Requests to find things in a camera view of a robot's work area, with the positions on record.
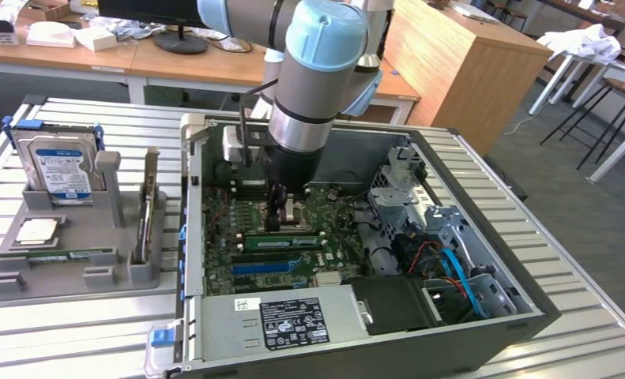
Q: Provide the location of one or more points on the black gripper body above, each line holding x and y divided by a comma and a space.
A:
293, 167

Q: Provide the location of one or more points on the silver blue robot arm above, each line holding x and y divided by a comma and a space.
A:
311, 83

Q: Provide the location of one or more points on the green RAM stick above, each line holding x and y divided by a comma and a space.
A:
283, 242
53, 256

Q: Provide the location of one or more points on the CPU socket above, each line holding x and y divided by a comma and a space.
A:
295, 215

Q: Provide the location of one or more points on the blue expansion slot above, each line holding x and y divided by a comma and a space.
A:
264, 267

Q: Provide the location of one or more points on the green motherboard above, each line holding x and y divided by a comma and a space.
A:
270, 276

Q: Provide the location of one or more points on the silver chipset heatsink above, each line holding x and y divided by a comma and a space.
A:
327, 278

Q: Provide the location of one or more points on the graphics card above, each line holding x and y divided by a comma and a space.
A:
147, 205

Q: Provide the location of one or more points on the metal disk bay cage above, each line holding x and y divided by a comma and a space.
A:
433, 213

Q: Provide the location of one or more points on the grey power supply unit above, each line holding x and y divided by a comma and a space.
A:
280, 327

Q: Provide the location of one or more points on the long wooden desk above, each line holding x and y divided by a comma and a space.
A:
196, 65

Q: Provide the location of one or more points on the blue case latch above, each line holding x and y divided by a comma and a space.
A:
159, 338

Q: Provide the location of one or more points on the wooden cabinet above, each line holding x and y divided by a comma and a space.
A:
449, 67

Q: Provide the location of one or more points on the open grey PC case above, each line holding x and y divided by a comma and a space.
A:
375, 347

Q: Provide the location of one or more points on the grey parts rack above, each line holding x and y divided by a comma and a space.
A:
64, 284

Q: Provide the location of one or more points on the silver CPU chip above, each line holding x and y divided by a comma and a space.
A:
37, 231

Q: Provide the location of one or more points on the black computer monitor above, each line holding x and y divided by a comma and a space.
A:
154, 16

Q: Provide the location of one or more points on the small white box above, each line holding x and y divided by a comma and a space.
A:
95, 38

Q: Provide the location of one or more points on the white round device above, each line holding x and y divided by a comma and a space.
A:
51, 34

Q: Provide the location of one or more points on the cardboard box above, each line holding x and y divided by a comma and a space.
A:
43, 8

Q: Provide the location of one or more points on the crumpled white cloth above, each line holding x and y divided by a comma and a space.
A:
586, 43

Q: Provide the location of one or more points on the dark wooden table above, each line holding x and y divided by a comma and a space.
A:
586, 10

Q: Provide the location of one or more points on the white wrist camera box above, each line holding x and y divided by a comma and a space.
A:
232, 144

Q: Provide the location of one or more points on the hard disk with blue frame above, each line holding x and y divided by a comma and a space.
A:
61, 166

